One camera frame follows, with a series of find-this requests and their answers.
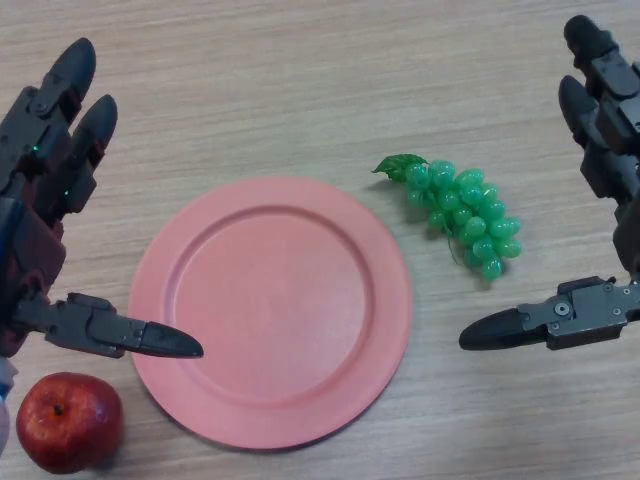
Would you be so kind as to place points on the red apple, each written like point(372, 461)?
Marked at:
point(70, 425)

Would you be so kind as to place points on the green grape bunch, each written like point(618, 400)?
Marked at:
point(465, 210)

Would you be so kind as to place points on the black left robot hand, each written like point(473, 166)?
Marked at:
point(35, 210)

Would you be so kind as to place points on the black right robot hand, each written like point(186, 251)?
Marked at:
point(615, 130)

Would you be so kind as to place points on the pink round plate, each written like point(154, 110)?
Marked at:
point(270, 310)

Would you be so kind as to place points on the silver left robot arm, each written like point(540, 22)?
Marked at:
point(4, 425)

